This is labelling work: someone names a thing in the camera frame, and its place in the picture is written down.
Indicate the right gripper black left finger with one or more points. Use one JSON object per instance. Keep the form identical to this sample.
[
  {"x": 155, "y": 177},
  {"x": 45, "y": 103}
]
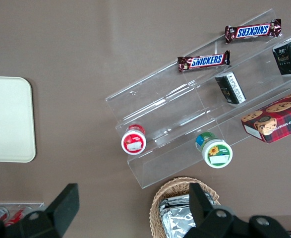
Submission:
[{"x": 63, "y": 205}]

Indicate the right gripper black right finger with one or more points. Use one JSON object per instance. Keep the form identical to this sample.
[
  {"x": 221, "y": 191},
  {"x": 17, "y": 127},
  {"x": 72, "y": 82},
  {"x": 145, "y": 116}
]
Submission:
[{"x": 199, "y": 203}]

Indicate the oval light wicker basket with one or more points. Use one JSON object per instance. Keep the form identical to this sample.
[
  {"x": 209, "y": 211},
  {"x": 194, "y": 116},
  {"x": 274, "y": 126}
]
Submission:
[{"x": 160, "y": 196}]

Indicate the cream plastic tray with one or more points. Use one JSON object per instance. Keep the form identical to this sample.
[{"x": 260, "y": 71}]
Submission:
[{"x": 9, "y": 119}]

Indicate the silver foil wrapped pack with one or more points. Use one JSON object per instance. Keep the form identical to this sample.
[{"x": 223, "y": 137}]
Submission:
[
  {"x": 175, "y": 200},
  {"x": 177, "y": 221}
]

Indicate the clear acrylic bottle rack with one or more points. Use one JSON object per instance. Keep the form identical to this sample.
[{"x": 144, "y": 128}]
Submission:
[{"x": 36, "y": 205}]

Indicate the green lid sunflower jar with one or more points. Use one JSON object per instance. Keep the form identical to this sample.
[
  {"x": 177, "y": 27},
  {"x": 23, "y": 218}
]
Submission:
[{"x": 217, "y": 153}]

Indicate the red lid white jar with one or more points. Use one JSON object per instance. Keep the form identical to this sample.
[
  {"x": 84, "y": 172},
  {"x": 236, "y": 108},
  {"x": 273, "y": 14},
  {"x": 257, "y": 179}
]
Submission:
[{"x": 133, "y": 143}]

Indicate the clear acrylic stepped display stand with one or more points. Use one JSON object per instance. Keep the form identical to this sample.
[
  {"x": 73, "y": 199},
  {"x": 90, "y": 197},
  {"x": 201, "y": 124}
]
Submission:
[{"x": 175, "y": 104}]

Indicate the red tartan cookie box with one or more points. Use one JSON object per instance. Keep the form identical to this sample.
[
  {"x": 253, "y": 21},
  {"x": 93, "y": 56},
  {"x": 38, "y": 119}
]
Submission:
[{"x": 276, "y": 119}]

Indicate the small black tea box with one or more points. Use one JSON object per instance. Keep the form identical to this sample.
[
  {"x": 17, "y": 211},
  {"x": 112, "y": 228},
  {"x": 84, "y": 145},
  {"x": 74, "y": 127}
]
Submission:
[
  {"x": 230, "y": 88},
  {"x": 287, "y": 58}
]

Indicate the Snickers chocolate bar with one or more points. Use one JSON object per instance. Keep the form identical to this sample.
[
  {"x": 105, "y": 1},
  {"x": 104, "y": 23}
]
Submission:
[
  {"x": 253, "y": 31},
  {"x": 203, "y": 60}
]

